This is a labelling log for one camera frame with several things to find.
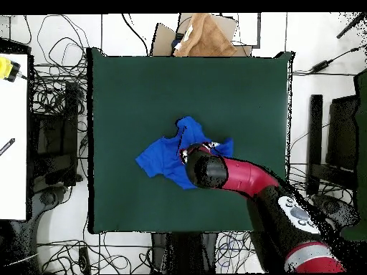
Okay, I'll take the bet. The blue shirt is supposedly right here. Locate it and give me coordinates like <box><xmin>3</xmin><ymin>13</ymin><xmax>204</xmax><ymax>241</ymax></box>
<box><xmin>135</xmin><ymin>115</ymin><xmax>234</xmax><ymax>190</ymax></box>

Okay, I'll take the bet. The dark green table cloth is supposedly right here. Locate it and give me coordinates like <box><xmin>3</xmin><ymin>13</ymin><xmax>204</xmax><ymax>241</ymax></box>
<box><xmin>86</xmin><ymin>47</ymin><xmax>295</xmax><ymax>235</ymax></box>

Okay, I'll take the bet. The cardboard box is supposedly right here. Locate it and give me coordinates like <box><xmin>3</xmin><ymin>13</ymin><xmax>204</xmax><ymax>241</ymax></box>
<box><xmin>151</xmin><ymin>12</ymin><xmax>253</xmax><ymax>57</ymax></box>

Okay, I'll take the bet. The brown towel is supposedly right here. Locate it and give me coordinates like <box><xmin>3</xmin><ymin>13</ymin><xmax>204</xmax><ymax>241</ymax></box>
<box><xmin>172</xmin><ymin>12</ymin><xmax>238</xmax><ymax>57</ymax></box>

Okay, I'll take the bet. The black chair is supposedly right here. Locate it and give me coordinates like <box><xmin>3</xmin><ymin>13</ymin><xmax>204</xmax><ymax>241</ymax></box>
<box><xmin>308</xmin><ymin>94</ymin><xmax>359</xmax><ymax>187</ymax></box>

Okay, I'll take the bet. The white table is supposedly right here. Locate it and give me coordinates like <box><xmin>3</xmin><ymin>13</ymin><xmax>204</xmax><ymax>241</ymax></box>
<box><xmin>0</xmin><ymin>52</ymin><xmax>29</xmax><ymax>221</ymax></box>

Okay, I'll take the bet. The black marker pen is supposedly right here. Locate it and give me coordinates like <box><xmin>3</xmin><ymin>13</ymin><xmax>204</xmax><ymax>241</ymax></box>
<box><xmin>0</xmin><ymin>137</ymin><xmax>16</xmax><ymax>157</ymax></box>

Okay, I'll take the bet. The yellow and black tool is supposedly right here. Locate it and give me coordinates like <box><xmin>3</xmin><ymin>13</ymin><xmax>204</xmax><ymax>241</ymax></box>
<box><xmin>0</xmin><ymin>56</ymin><xmax>22</xmax><ymax>83</ymax></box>

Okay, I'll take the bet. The black rod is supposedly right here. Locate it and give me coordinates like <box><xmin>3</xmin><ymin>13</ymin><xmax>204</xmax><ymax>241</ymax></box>
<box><xmin>335</xmin><ymin>12</ymin><xmax>367</xmax><ymax>39</ymax></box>

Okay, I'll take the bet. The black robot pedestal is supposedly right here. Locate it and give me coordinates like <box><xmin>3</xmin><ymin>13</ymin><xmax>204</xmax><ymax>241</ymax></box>
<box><xmin>151</xmin><ymin>231</ymin><xmax>219</xmax><ymax>274</ymax></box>

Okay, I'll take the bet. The black cable tangle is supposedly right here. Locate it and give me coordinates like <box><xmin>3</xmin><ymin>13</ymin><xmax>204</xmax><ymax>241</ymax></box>
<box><xmin>37</xmin><ymin>234</ymin><xmax>153</xmax><ymax>274</ymax></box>
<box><xmin>287</xmin><ymin>163</ymin><xmax>355</xmax><ymax>207</ymax></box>
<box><xmin>214</xmin><ymin>230</ymin><xmax>259</xmax><ymax>273</ymax></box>
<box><xmin>24</xmin><ymin>14</ymin><xmax>90</xmax><ymax>118</ymax></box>

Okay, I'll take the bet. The black metal frame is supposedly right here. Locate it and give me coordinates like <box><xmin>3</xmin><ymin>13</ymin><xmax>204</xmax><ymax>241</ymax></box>
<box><xmin>28</xmin><ymin>81</ymin><xmax>84</xmax><ymax>187</ymax></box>

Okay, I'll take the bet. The black power adapter with cable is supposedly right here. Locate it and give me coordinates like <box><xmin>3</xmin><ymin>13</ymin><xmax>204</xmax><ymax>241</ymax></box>
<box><xmin>292</xmin><ymin>42</ymin><xmax>367</xmax><ymax>77</ymax></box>

